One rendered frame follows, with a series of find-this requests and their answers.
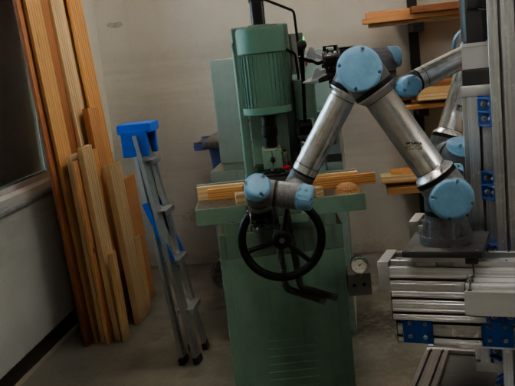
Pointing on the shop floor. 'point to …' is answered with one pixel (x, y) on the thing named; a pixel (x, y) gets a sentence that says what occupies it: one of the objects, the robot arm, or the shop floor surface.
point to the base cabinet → (289, 324)
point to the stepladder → (145, 130)
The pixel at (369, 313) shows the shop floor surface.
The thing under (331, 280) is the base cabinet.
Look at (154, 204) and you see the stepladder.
